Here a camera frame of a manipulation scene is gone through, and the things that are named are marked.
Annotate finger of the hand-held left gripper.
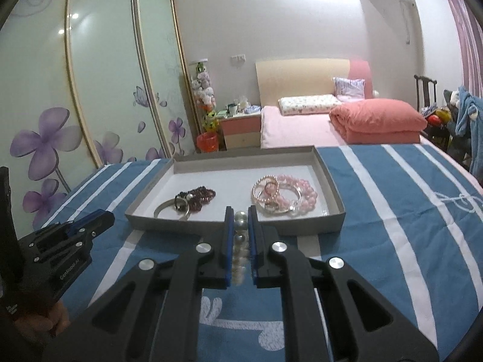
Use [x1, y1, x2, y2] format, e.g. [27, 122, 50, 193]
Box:
[56, 208, 116, 234]
[21, 226, 95, 265]

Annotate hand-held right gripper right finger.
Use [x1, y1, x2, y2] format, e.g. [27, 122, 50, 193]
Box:
[247, 205, 440, 362]

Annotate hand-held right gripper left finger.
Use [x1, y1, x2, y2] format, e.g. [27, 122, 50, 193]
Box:
[41, 205, 235, 362]

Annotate white pearl bracelet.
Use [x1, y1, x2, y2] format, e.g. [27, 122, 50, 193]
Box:
[232, 211, 250, 286]

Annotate thin silver bangle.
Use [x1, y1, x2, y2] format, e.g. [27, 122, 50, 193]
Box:
[260, 186, 303, 216]

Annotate dark red bead bracelet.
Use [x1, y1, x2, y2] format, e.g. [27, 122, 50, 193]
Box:
[185, 186, 216, 212]

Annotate wide grey bangle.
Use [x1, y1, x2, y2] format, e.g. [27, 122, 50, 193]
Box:
[154, 198, 191, 220]

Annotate grey cardboard box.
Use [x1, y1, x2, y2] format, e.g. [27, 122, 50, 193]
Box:
[124, 145, 347, 234]

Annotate small pink pearl bracelet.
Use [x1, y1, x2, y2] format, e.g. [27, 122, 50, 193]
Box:
[251, 175, 280, 212]

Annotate pink crystal bead bracelet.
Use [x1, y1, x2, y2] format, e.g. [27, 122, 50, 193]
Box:
[277, 174, 318, 212]

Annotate person's left forearm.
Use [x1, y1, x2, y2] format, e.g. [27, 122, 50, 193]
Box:
[0, 305, 51, 362]

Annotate person's left hand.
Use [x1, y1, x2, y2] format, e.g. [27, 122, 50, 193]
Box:
[38, 302, 72, 338]

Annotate red bin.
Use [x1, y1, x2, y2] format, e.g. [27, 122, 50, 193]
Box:
[196, 132, 219, 154]

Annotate pink nightstand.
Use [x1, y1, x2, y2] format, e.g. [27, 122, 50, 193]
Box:
[219, 111, 263, 149]

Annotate pink bed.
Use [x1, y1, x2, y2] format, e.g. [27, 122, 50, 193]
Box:
[260, 106, 434, 149]

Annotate blue striped bed sheet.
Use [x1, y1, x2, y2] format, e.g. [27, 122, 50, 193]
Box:
[49, 143, 483, 362]

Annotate flower print sliding wardrobe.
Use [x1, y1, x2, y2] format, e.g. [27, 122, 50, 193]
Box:
[0, 0, 200, 230]

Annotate floral white pillow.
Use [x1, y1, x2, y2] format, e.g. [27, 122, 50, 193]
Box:
[278, 94, 342, 116]

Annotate plush toy tower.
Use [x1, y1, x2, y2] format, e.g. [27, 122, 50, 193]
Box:
[189, 60, 219, 136]

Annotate cream and pink headboard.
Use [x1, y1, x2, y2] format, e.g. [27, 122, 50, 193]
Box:
[255, 58, 372, 106]

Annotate folded pink quilt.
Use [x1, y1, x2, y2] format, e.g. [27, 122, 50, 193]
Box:
[329, 98, 428, 144]

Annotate purple patterned pillow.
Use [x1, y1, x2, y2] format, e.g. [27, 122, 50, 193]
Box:
[333, 77, 366, 102]

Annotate colourful plush toys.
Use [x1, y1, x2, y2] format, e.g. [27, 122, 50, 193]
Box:
[424, 106, 453, 125]

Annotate dark wooden chair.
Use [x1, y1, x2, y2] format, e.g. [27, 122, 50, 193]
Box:
[414, 75, 438, 112]

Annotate blue garment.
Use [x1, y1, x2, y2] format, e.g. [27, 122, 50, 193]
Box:
[455, 86, 483, 174]

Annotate pink curtain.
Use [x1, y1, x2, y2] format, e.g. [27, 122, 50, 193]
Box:
[440, 0, 483, 91]

